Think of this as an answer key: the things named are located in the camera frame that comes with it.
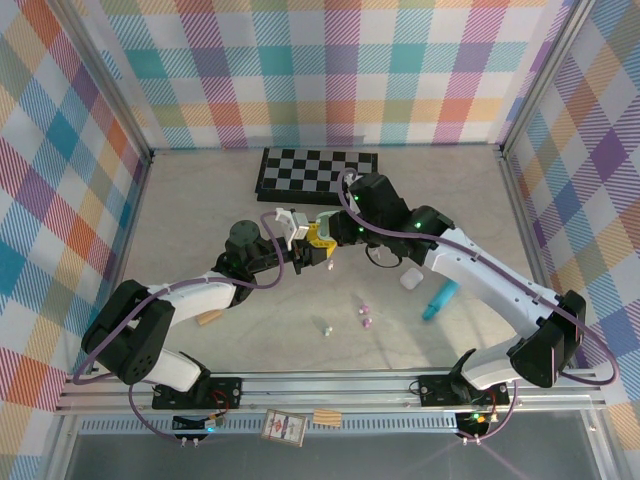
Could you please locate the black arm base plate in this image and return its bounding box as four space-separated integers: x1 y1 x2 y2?
417 373 511 407
152 377 244 409

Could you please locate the black silver folding chessboard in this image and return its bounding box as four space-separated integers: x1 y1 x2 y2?
253 147 379 206

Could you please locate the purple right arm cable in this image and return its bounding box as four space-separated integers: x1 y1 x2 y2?
338 169 621 445

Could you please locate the perforated metal cable tray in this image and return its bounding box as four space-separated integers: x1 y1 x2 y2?
77 417 461 436

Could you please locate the turquoise plastic tube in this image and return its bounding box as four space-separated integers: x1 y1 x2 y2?
421 279 459 321

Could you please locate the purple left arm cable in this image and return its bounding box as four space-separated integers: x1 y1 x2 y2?
72 209 291 445

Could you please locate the aluminium frame post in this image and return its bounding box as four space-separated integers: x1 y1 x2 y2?
497 0 601 159
57 0 154 174

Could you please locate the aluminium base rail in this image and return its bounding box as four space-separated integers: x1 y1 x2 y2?
54 369 606 416

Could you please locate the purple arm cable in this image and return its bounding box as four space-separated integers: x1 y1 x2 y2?
72 209 291 445
338 169 621 445

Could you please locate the playing card box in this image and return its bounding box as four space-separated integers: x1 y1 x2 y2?
260 408 307 446

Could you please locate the aluminium frame side rail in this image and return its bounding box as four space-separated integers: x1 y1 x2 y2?
497 147 581 361

